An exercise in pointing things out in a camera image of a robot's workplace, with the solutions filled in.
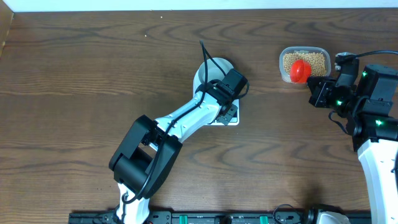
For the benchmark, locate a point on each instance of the white digital kitchen scale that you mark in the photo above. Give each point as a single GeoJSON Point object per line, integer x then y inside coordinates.
{"type": "Point", "coordinates": [214, 122]}

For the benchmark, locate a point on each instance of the yellow soybeans in container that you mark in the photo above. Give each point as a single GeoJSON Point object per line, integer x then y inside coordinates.
{"type": "Point", "coordinates": [316, 60]}

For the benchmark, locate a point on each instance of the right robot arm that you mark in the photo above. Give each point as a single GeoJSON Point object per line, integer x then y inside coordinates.
{"type": "Point", "coordinates": [364, 99]}

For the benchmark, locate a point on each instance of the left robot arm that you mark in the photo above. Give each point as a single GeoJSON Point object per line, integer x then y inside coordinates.
{"type": "Point", "coordinates": [146, 155]}

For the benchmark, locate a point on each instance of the grey round bowl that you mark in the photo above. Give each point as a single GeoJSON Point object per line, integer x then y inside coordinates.
{"type": "Point", "coordinates": [214, 73]}

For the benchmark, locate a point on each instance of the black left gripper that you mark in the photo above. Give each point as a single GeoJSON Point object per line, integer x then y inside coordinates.
{"type": "Point", "coordinates": [224, 119]}

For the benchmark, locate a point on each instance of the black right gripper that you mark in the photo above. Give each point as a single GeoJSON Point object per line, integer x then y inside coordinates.
{"type": "Point", "coordinates": [318, 96]}

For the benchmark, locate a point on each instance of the clear plastic bean container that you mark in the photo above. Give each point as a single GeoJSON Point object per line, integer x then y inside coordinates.
{"type": "Point", "coordinates": [286, 77]}

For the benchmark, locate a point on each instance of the red plastic measuring scoop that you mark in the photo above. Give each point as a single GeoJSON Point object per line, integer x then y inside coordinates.
{"type": "Point", "coordinates": [300, 71]}

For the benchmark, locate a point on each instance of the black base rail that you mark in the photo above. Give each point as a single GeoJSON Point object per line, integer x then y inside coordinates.
{"type": "Point", "coordinates": [165, 217]}

